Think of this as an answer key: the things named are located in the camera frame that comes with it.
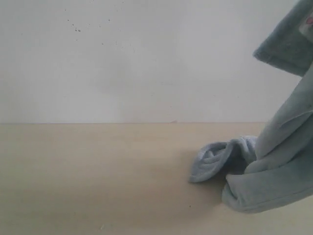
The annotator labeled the light blue fluffy towel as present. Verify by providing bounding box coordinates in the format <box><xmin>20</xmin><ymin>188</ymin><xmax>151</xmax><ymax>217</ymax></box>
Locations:
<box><xmin>189</xmin><ymin>0</ymin><xmax>313</xmax><ymax>213</ymax></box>

